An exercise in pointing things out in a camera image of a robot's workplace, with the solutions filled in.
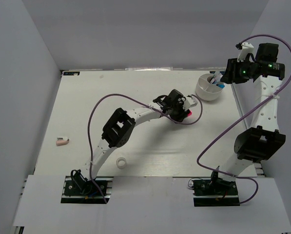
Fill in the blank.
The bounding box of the white round divided container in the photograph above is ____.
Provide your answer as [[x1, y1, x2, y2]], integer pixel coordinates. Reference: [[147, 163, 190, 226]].
[[195, 74, 224, 101]]

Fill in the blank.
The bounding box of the black highlighter blue cap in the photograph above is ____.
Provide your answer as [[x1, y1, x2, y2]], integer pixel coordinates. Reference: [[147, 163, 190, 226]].
[[216, 83, 225, 89]]

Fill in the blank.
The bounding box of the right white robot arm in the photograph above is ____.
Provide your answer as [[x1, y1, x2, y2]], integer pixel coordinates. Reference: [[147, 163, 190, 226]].
[[209, 42, 286, 195]]

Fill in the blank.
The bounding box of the white tape roll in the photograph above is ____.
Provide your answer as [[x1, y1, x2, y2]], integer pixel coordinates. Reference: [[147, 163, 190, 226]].
[[116, 157, 127, 169]]

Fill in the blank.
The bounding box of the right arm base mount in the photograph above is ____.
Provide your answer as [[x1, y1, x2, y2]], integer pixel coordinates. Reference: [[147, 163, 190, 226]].
[[188, 172, 240, 207]]

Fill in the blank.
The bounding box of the black highlighter pink cap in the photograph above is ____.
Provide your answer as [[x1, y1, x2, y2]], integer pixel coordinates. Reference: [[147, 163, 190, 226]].
[[186, 110, 192, 117]]

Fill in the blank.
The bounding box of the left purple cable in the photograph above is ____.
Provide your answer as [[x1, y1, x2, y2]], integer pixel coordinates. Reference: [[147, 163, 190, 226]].
[[87, 93, 204, 204]]

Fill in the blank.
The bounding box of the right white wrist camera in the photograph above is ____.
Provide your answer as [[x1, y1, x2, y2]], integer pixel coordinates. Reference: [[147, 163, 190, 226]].
[[236, 42, 254, 62]]

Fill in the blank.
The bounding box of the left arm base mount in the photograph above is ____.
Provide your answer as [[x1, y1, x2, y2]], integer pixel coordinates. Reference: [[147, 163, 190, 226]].
[[60, 170, 113, 204]]

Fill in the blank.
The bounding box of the pink white correction tape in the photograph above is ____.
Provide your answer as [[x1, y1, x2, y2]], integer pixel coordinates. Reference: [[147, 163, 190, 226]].
[[56, 136, 69, 146]]

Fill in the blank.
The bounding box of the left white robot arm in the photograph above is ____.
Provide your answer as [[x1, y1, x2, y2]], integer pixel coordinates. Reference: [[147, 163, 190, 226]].
[[75, 89, 197, 195]]

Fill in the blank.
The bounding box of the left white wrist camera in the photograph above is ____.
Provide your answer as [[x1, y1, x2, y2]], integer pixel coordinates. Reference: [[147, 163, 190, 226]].
[[183, 96, 197, 111]]

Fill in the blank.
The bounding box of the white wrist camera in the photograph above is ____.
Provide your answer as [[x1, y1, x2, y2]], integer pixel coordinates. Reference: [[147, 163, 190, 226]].
[[236, 42, 254, 62], [183, 96, 197, 111]]

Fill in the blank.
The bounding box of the blue pen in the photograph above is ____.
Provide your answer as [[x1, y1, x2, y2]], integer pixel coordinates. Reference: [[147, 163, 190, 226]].
[[212, 71, 221, 83]]

